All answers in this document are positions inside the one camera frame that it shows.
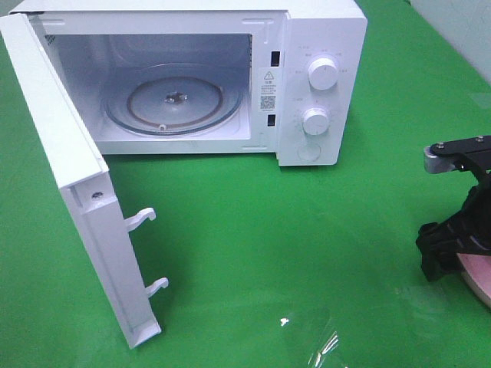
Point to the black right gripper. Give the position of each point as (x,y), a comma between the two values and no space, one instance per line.
(466,232)

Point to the pink round plate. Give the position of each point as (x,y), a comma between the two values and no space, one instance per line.
(476,273)

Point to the round door release button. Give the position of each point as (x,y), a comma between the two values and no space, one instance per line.
(309,152)

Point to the white microwave door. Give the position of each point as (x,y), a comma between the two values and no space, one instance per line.
(84,181)

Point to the clear tape patch right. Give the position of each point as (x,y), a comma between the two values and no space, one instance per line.
(425,314)

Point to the lower white microwave knob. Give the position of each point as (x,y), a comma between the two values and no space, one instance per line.
(316,121)

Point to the white microwave knob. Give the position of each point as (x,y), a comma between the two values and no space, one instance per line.
(323,73)
(316,121)

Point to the upper white microwave knob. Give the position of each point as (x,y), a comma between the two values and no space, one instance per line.
(323,73)

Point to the white microwave oven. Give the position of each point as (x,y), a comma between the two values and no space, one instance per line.
(88,42)

